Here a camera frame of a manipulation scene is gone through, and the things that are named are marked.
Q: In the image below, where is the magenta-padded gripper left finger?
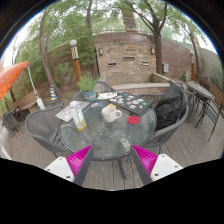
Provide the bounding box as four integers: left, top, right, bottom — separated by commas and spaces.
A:
44, 144, 95, 187

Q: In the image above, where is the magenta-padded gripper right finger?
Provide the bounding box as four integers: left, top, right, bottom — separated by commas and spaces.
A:
129, 144, 184, 186

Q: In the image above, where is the clear plastic bottle white cap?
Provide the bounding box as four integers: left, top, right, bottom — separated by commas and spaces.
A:
69, 100, 88, 132

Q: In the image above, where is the silver laptop with stickers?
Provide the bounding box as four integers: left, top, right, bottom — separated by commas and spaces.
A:
54, 100, 91, 123

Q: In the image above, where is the white ribbed ceramic mug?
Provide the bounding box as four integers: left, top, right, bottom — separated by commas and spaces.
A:
100, 105, 123, 124

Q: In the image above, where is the black jacket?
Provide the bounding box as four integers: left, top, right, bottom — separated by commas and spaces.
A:
154, 83, 184, 131

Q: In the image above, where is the small blue printed card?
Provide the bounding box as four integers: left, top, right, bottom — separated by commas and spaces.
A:
90, 101, 105, 108

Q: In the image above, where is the black laptop with stickers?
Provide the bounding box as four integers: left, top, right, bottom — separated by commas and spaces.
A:
108, 92, 155, 116

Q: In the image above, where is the white printed paper sheet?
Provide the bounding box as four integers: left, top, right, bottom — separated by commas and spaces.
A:
97, 91, 118, 101

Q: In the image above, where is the blue yellow striped cone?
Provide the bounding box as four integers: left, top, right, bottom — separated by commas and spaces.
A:
49, 84, 58, 102

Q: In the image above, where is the green plant in blue pot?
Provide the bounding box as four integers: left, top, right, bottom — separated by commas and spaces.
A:
77, 74, 99, 102

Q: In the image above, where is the black metal patio chair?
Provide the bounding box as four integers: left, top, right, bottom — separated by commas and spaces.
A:
194, 98, 224, 143

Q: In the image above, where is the wooden bench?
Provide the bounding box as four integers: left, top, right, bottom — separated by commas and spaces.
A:
12, 91, 39, 111

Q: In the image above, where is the round dark patio table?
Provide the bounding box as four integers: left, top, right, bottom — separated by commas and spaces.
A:
185, 80, 216, 128

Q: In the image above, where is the orange patio umbrella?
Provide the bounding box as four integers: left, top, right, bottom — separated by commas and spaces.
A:
0, 60, 46, 110

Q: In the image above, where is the leaning grey-trunked tree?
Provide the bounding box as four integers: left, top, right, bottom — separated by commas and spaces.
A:
38, 9, 62, 98

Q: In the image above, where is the dark-trunked tree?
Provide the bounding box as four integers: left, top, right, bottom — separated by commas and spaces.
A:
123, 0, 169, 75

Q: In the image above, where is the wooden lamp post globe light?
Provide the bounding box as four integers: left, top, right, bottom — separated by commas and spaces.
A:
69, 39, 83, 83

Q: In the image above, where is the wooden lamp post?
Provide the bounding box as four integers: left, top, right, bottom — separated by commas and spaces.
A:
189, 49, 196, 82

